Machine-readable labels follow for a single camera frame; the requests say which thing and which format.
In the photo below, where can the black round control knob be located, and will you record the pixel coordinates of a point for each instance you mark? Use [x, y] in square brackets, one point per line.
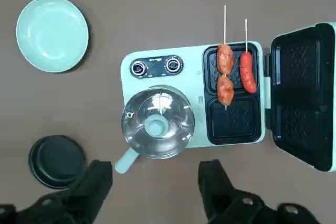
[172, 65]
[138, 68]

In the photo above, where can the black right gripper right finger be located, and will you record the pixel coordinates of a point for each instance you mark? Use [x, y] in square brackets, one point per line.
[223, 203]

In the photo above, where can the glass pot lid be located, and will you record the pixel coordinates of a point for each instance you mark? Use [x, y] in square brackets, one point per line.
[157, 108]

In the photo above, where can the grilled meat skewer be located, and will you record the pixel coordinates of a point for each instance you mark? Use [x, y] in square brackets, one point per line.
[225, 58]

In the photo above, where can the red sausage skewer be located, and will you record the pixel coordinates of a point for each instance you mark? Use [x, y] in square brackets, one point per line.
[247, 74]

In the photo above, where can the black frying pan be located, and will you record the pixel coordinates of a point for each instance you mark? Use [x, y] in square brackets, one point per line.
[56, 158]

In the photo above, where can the mint green pot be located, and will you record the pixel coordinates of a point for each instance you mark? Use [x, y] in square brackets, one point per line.
[126, 161]

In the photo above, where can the pale green round plate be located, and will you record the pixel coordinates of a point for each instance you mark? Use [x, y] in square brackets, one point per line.
[51, 33]

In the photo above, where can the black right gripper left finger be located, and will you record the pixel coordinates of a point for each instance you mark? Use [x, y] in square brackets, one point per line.
[78, 195]

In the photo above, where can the mint green cooking machine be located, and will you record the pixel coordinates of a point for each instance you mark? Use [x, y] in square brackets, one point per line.
[162, 77]

